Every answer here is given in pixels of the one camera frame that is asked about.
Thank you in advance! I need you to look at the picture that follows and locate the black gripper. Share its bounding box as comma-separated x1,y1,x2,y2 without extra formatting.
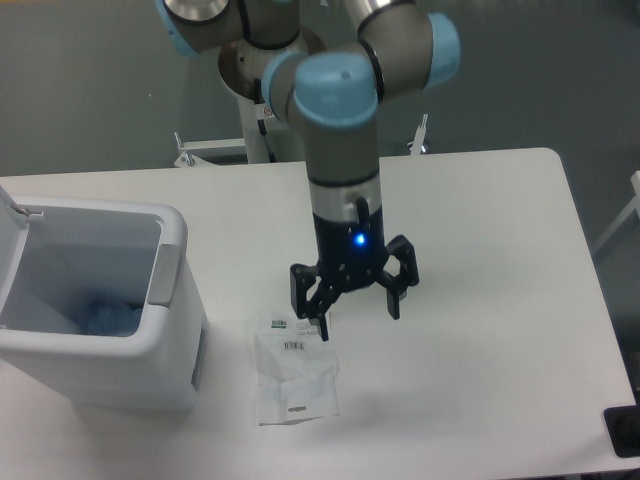
290,200,418,342

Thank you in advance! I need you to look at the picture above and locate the clear plastic packaging bag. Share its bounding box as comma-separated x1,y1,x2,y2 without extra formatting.
254,310,339,426

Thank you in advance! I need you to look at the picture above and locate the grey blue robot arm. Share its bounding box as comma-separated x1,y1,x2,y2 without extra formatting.
156,1,461,338

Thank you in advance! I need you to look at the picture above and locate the white trash can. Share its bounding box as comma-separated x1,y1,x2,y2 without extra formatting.
1,194,207,410

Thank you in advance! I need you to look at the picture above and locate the white trash can lid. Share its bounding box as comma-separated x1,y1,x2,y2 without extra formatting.
0,188,44,310

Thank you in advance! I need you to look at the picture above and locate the black device at table edge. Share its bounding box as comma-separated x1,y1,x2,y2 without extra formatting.
604,405,639,458

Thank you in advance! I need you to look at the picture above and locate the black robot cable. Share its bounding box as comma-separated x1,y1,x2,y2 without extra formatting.
252,77,277,164

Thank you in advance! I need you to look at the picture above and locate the white pedestal base frame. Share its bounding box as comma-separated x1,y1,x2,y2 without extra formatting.
172,113,430,168

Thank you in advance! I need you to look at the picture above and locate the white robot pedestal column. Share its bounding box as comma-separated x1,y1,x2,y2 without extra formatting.
218,40,304,164

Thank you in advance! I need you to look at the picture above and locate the white frame at right edge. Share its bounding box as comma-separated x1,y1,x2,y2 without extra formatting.
592,171,639,262

